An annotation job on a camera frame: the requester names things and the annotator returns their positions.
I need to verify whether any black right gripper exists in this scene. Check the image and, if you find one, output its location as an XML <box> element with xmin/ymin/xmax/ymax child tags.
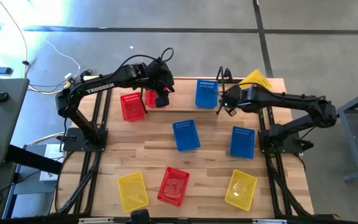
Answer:
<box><xmin>220</xmin><ymin>85</ymin><xmax>242</xmax><ymax>117</ymax></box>

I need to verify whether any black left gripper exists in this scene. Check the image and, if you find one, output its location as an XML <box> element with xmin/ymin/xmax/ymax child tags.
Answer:
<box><xmin>147</xmin><ymin>59</ymin><xmax>176</xmax><ymax>108</ymax></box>

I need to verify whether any red plastic basket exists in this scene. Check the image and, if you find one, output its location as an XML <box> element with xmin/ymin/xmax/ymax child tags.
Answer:
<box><xmin>119</xmin><ymin>91</ymin><xmax>147</xmax><ymax>122</ymax></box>
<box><xmin>157</xmin><ymin>166</ymin><xmax>190</xmax><ymax>207</ymax></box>
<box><xmin>145</xmin><ymin>88</ymin><xmax>170</xmax><ymax>109</ymax></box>

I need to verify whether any blue plastic basket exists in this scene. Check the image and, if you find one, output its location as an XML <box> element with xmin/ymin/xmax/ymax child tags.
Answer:
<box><xmin>172</xmin><ymin>119</ymin><xmax>201</xmax><ymax>152</ymax></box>
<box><xmin>229</xmin><ymin>126</ymin><xmax>256</xmax><ymax>160</ymax></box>
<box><xmin>195</xmin><ymin>79</ymin><xmax>219</xmax><ymax>110</ymax></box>

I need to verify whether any yellow plastic basket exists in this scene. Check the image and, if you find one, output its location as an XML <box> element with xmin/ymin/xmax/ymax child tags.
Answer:
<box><xmin>224</xmin><ymin>169</ymin><xmax>258</xmax><ymax>212</ymax></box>
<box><xmin>117</xmin><ymin>171</ymin><xmax>150</xmax><ymax>213</ymax></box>
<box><xmin>239</xmin><ymin>68</ymin><xmax>273</xmax><ymax>91</ymax></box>

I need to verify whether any black rounded object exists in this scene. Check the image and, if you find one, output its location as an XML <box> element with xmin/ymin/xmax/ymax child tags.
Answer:
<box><xmin>130</xmin><ymin>208</ymin><xmax>151</xmax><ymax>224</ymax></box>

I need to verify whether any white paper box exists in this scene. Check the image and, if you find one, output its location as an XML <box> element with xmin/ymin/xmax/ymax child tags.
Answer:
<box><xmin>38</xmin><ymin>143</ymin><xmax>65</xmax><ymax>182</ymax></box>

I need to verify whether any grey side desk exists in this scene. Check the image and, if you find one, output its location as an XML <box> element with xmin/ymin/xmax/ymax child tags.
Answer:
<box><xmin>0</xmin><ymin>77</ymin><xmax>63</xmax><ymax>175</ymax></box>

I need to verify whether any wooden shelf with black frame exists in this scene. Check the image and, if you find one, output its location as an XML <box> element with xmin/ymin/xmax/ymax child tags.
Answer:
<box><xmin>140</xmin><ymin>66</ymin><xmax>228</xmax><ymax>115</ymax></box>

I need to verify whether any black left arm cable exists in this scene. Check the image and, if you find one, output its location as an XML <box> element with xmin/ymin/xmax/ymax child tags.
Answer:
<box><xmin>116</xmin><ymin>47</ymin><xmax>175</xmax><ymax>74</ymax></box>

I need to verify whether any black aluminium table frame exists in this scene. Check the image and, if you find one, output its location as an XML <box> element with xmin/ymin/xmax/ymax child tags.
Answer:
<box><xmin>53</xmin><ymin>68</ymin><xmax>341</xmax><ymax>224</ymax></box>

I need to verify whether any black cable bundle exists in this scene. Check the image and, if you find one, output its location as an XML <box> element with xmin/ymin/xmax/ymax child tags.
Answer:
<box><xmin>54</xmin><ymin>151</ymin><xmax>102</xmax><ymax>215</ymax></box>
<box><xmin>264</xmin><ymin>154</ymin><xmax>312</xmax><ymax>217</ymax></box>

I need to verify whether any white floor cable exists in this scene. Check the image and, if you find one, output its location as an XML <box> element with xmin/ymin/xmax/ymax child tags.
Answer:
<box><xmin>44</xmin><ymin>39</ymin><xmax>82</xmax><ymax>78</ymax></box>

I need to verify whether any yellow floor cable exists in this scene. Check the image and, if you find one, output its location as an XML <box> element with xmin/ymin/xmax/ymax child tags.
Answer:
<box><xmin>0</xmin><ymin>0</ymin><xmax>77</xmax><ymax>96</ymax></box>

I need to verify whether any silver metal bracket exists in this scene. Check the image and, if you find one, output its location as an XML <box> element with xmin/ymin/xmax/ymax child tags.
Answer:
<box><xmin>78</xmin><ymin>217</ymin><xmax>115</xmax><ymax>224</ymax></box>
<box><xmin>252</xmin><ymin>218</ymin><xmax>288</xmax><ymax>224</ymax></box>

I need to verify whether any grey-blue table frame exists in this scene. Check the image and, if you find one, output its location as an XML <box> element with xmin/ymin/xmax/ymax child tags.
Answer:
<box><xmin>321</xmin><ymin>84</ymin><xmax>358</xmax><ymax>182</ymax></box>

